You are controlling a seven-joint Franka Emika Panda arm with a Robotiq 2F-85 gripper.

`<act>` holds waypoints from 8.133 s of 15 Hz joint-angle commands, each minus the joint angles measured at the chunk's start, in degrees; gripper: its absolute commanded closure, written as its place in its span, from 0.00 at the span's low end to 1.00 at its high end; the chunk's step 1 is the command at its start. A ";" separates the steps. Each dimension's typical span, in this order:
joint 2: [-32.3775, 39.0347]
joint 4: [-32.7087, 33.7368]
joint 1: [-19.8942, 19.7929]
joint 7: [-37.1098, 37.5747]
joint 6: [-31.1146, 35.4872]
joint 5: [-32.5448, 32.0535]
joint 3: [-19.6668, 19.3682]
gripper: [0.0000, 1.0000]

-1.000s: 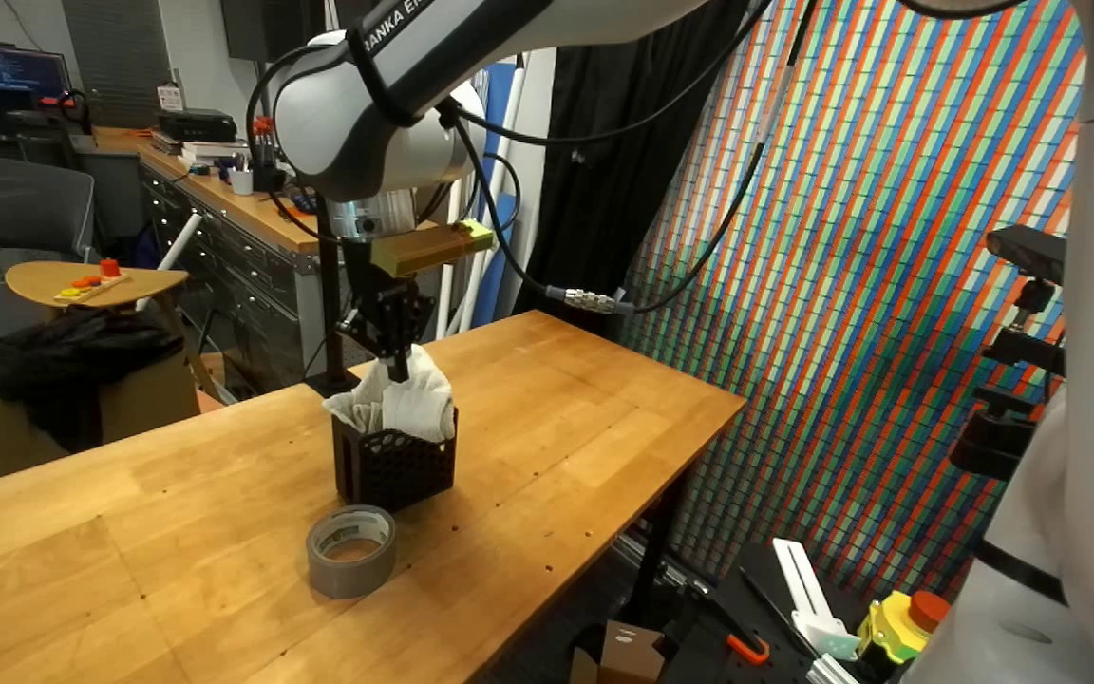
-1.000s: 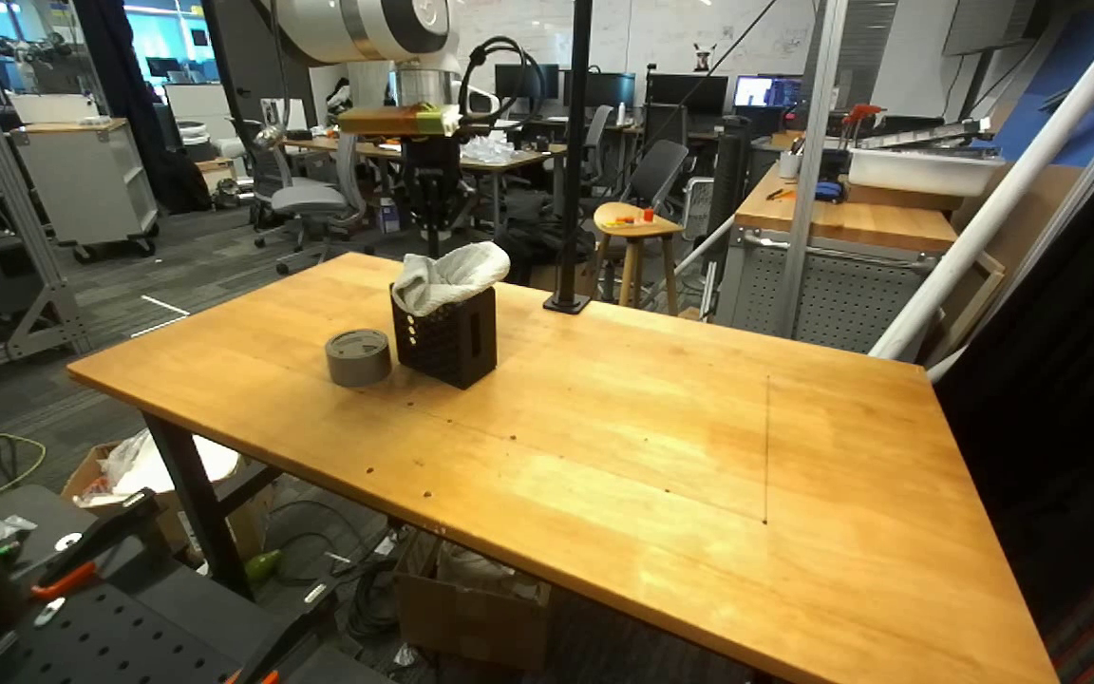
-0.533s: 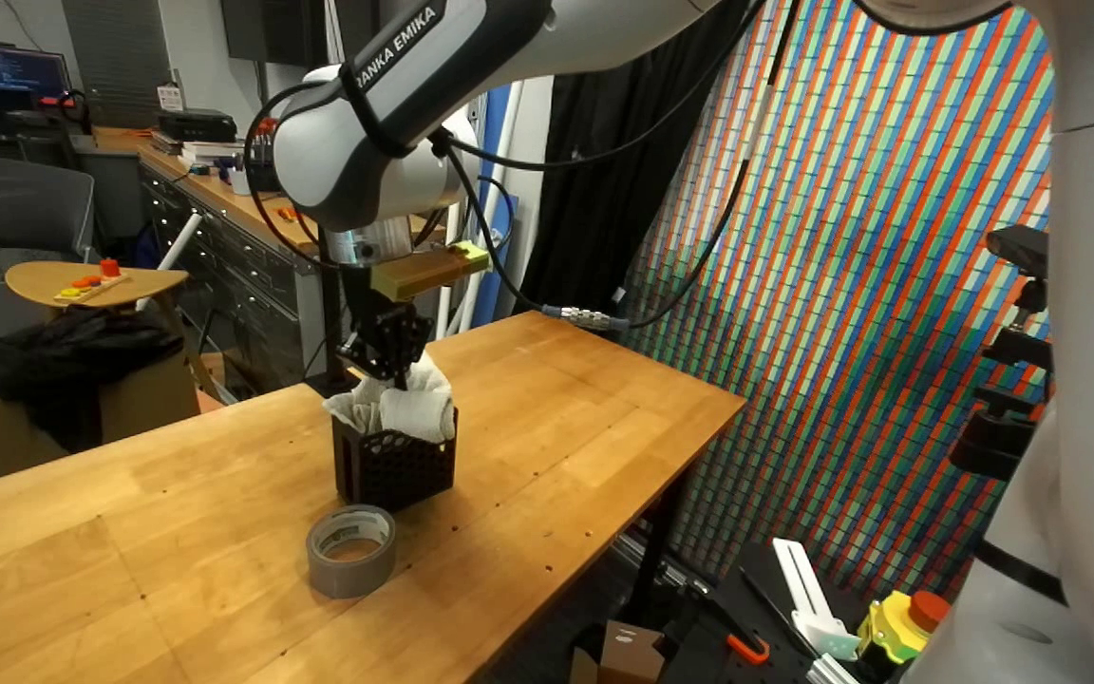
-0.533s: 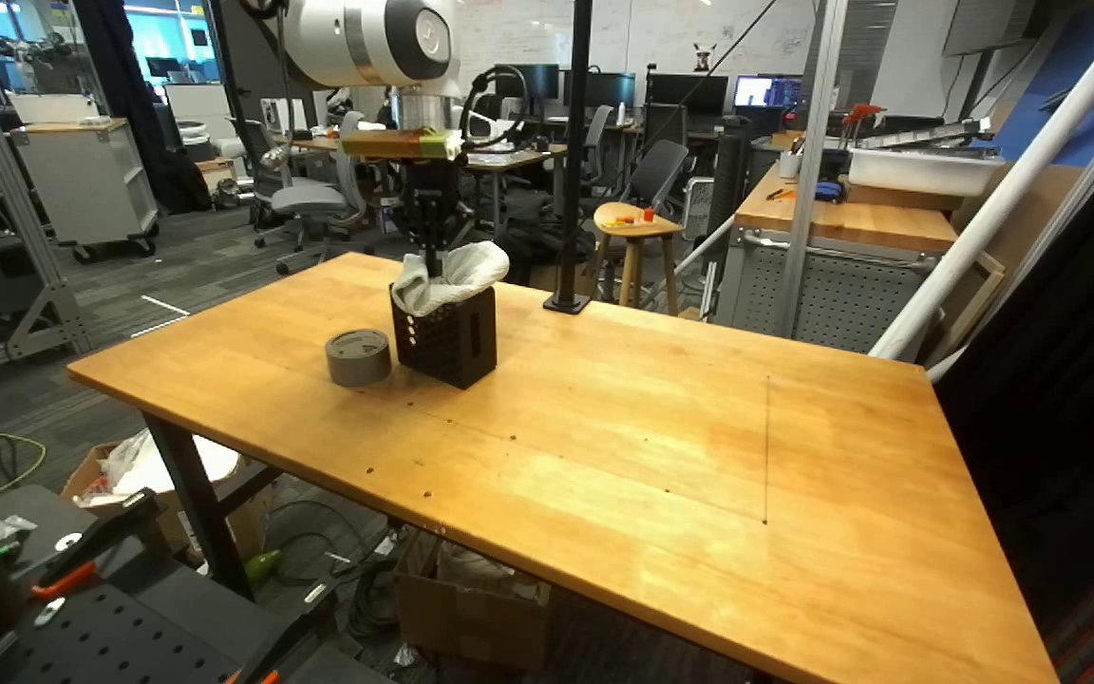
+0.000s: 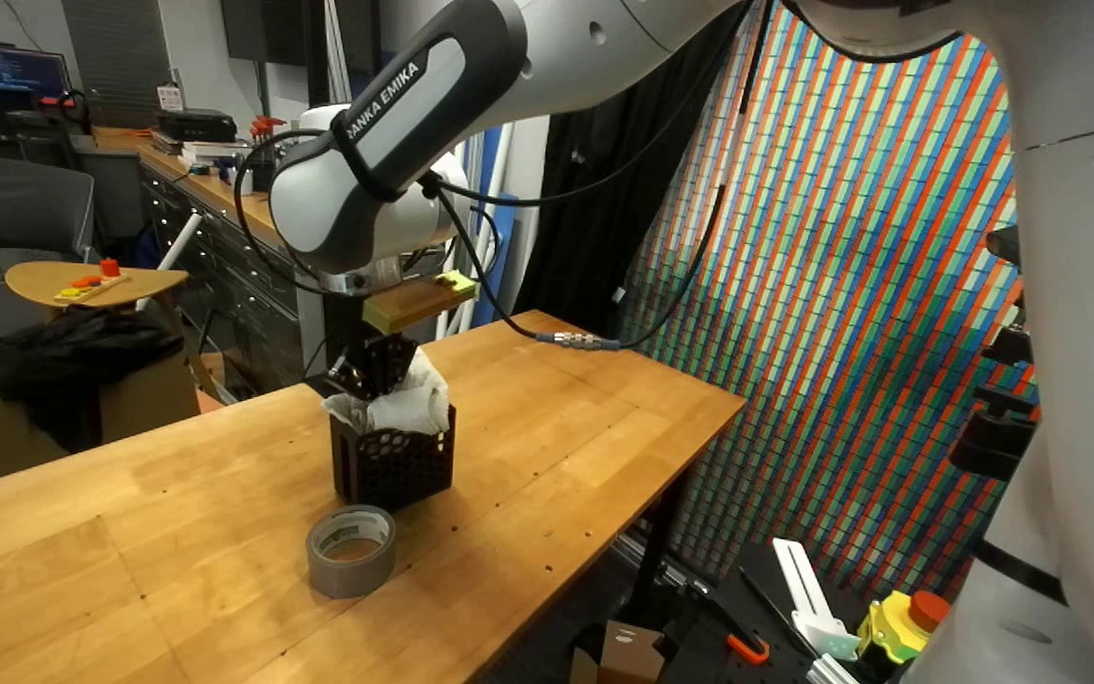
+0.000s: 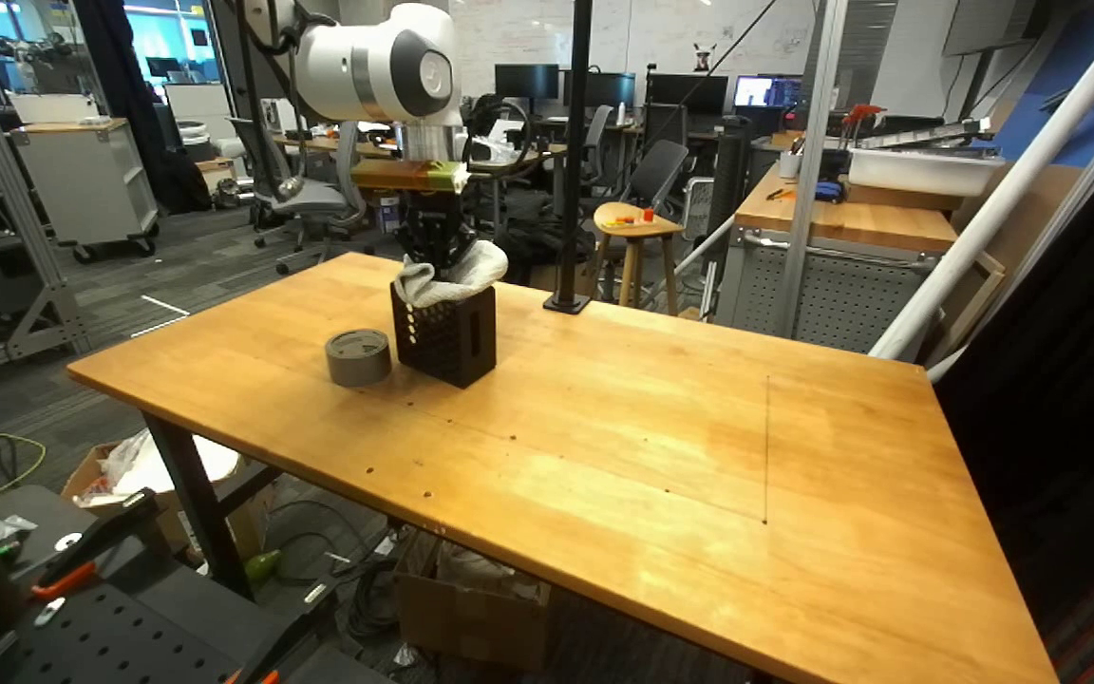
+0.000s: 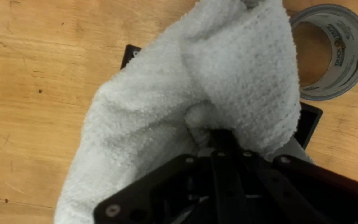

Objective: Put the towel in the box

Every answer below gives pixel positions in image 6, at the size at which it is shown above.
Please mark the open cardboard box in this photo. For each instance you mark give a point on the open cardboard box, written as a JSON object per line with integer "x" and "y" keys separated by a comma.
{"x": 80, "y": 477}

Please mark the white wheeled cabinet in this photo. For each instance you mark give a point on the white wheeled cabinet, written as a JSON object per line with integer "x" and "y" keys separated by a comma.
{"x": 85, "y": 190}

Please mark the grey mesh office chair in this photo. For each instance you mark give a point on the grey mesh office chair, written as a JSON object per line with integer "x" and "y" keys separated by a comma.
{"x": 322, "y": 213}

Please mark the grey metal post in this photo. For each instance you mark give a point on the grey metal post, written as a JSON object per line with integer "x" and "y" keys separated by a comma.
{"x": 814, "y": 165}

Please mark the dark computer monitor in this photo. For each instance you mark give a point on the dark computer monitor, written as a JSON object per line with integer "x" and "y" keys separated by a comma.
{"x": 685, "y": 94}
{"x": 527, "y": 86}

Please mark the dark grey office chair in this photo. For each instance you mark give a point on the dark grey office chair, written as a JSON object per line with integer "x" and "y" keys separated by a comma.
{"x": 661, "y": 171}

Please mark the flat cardboard box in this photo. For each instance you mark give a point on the flat cardboard box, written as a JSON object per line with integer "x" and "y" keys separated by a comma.
{"x": 471, "y": 621}

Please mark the round wooden stool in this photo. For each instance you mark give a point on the round wooden stool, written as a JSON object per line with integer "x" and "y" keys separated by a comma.
{"x": 632, "y": 230}

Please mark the blue panel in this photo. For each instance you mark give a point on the blue panel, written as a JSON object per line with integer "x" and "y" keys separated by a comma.
{"x": 1055, "y": 77}

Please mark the small red object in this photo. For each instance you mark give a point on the small red object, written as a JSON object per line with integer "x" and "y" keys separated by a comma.
{"x": 632, "y": 217}

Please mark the white pole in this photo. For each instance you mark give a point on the white pole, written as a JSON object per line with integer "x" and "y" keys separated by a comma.
{"x": 1080, "y": 198}
{"x": 1014, "y": 185}

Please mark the black perforated panel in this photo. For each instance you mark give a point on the black perforated panel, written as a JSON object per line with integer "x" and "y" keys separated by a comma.
{"x": 155, "y": 631}

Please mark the white plastic bag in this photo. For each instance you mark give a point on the white plastic bag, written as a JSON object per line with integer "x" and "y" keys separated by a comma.
{"x": 174, "y": 462}

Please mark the grey duct tape roll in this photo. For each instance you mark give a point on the grey duct tape roll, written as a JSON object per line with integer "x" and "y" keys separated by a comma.
{"x": 360, "y": 366}

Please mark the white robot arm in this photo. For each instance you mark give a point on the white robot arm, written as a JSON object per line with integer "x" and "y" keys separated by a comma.
{"x": 360, "y": 68}

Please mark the wooden workbench grey drawers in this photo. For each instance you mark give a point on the wooden workbench grey drawers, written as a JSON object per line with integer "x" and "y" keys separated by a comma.
{"x": 852, "y": 222}

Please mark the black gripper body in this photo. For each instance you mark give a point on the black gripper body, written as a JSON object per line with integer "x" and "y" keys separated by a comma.
{"x": 434, "y": 230}

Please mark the white bin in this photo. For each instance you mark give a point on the white bin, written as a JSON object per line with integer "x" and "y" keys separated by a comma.
{"x": 912, "y": 171}

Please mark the black pole stand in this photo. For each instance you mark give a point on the black pole stand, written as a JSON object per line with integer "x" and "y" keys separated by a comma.
{"x": 571, "y": 154}

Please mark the black mesh box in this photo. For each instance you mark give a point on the black mesh box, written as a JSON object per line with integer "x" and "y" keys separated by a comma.
{"x": 456, "y": 344}

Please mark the white terry towel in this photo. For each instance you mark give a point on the white terry towel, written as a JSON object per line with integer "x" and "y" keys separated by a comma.
{"x": 476, "y": 266}

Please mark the black curtain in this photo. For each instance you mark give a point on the black curtain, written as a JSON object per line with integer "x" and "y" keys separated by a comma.
{"x": 1064, "y": 419}

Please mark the wooden yellow-green wrist mount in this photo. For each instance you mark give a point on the wooden yellow-green wrist mount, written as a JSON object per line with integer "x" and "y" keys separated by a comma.
{"x": 407, "y": 175}

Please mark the lit computer monitor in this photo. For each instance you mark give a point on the lit computer monitor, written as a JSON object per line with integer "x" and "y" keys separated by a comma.
{"x": 761, "y": 94}

